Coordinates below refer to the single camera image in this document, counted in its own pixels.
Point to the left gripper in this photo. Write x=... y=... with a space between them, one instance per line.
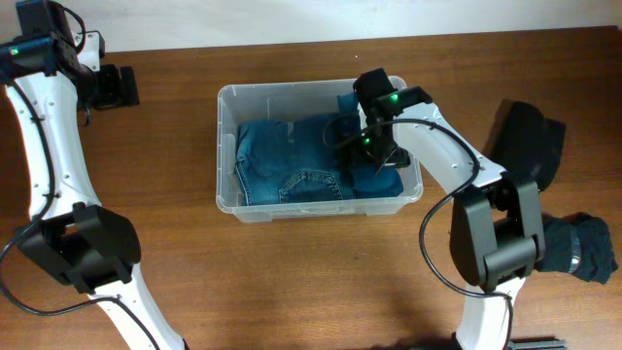
x=114 y=95

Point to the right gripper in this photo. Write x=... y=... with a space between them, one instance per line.
x=354 y=147

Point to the teal blue shirt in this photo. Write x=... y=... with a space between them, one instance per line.
x=360 y=176

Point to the dark blue jeans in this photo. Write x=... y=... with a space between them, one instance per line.
x=279 y=162

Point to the black garment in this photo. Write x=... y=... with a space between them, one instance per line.
x=524 y=141

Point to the dark navy garment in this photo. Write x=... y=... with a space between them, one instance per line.
x=579 y=245

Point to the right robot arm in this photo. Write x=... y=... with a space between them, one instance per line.
x=496 y=233

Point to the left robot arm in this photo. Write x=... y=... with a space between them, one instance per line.
x=54 y=78

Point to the clear plastic storage bin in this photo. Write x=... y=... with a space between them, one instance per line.
x=290 y=102

